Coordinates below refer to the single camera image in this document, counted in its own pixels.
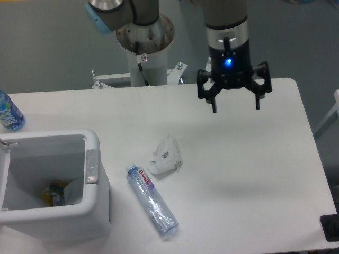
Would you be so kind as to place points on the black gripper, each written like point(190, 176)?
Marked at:
point(230, 66)

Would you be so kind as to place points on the white frame at right edge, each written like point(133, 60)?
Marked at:
point(330, 117)

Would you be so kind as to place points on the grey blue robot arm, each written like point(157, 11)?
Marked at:
point(226, 26)

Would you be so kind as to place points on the yellow trash inside bin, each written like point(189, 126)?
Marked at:
point(53, 195)

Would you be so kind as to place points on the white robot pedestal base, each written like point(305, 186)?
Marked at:
point(146, 48)

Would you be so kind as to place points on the white open trash can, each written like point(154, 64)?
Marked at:
point(30, 161)

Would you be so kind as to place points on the clear plastic water bottle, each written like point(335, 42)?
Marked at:
point(152, 202)

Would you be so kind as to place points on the blue labelled water bottle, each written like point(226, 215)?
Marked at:
point(11, 117)

